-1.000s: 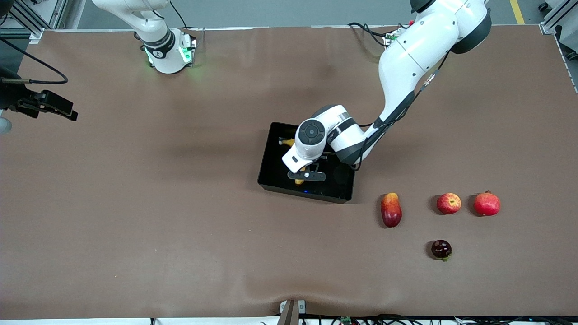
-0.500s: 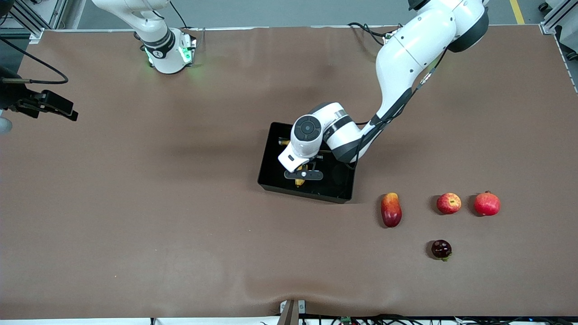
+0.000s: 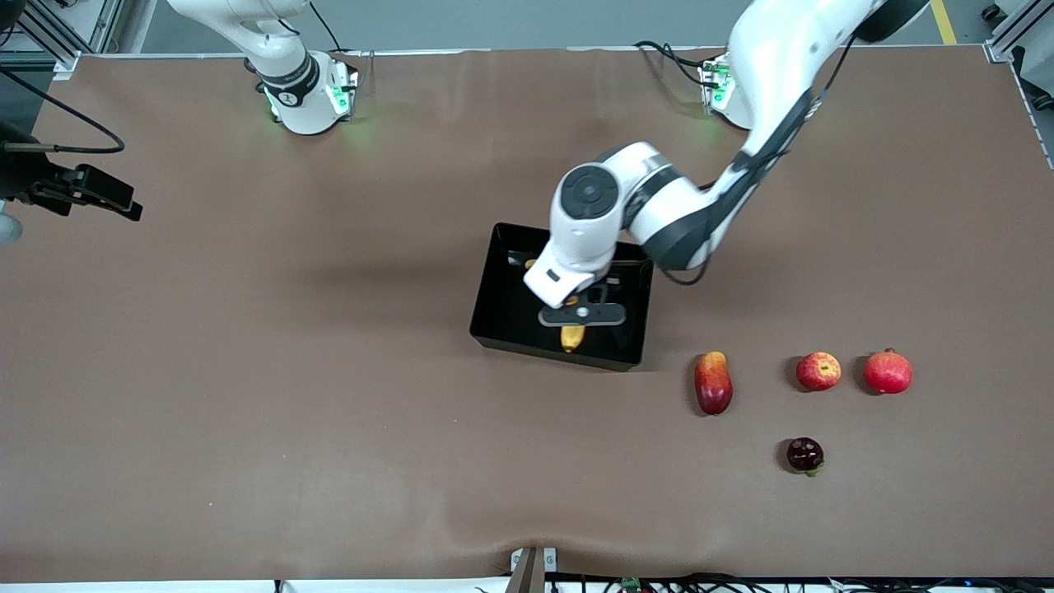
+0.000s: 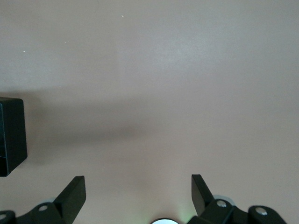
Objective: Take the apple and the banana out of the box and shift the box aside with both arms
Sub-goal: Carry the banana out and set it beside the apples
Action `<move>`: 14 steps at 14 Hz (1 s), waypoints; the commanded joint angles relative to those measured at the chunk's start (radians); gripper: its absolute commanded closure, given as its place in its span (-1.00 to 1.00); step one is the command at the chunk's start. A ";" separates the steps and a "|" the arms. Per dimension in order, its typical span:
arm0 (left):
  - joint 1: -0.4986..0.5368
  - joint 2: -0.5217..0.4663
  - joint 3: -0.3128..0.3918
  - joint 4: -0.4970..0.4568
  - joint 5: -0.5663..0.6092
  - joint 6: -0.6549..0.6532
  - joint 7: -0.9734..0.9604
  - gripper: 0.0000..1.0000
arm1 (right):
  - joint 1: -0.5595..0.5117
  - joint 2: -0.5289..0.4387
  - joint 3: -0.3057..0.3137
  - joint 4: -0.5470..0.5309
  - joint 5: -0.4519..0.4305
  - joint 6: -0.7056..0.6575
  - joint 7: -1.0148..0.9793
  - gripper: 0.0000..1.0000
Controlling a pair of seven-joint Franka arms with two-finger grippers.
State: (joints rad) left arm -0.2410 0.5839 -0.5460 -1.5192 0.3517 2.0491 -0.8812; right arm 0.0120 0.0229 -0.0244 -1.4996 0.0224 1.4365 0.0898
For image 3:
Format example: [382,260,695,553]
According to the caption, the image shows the yellow banana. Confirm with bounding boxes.
[525,258,587,354]

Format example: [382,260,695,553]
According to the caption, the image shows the black rectangular plastic box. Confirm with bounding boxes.
[469,222,655,372]

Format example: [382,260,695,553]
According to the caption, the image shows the red yellow apple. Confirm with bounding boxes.
[795,352,842,392]

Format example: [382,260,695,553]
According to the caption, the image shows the red yellow mango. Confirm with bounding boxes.
[694,351,735,416]

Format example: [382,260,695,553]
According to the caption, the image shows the brown table cover sheet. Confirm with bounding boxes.
[0,45,1054,581]

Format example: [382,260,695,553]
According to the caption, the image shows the dark purple mangosteen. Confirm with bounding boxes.
[786,437,826,477]

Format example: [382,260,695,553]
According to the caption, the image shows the red pomegranate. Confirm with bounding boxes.
[864,348,914,395]

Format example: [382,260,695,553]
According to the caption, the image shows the aluminium frame profile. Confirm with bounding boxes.
[0,0,124,79]
[980,0,1054,83]

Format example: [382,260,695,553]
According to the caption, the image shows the black left arm base cables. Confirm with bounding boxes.
[634,40,730,87]

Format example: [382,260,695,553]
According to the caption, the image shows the black right arm base cable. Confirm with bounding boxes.
[309,0,347,54]

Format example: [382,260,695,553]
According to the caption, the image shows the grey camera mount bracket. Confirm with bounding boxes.
[504,546,558,593]

